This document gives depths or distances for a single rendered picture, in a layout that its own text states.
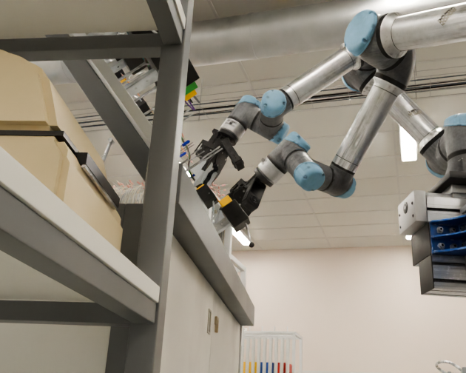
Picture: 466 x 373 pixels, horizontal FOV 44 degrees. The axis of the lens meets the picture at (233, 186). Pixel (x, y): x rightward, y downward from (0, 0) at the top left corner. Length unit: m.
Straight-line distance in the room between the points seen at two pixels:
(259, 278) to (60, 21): 9.47
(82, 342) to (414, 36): 1.04
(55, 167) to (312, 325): 9.45
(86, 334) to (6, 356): 0.11
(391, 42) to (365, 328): 8.47
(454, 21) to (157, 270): 0.94
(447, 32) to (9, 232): 1.20
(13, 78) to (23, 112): 0.04
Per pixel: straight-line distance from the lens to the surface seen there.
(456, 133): 1.82
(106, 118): 1.11
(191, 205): 0.93
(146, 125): 0.91
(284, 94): 1.77
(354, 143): 1.66
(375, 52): 1.56
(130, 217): 0.85
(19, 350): 0.87
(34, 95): 0.58
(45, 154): 0.54
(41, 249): 0.43
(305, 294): 10.02
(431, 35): 1.47
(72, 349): 0.84
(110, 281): 0.56
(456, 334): 9.79
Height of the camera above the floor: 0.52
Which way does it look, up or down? 22 degrees up
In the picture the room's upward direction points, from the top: 3 degrees clockwise
